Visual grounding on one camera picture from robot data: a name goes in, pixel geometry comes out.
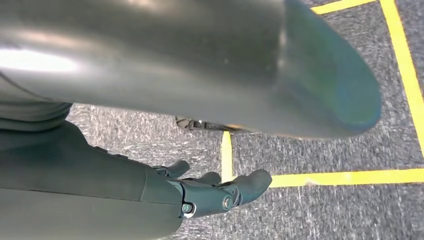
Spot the black robot foot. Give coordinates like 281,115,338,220
174,115,247,134

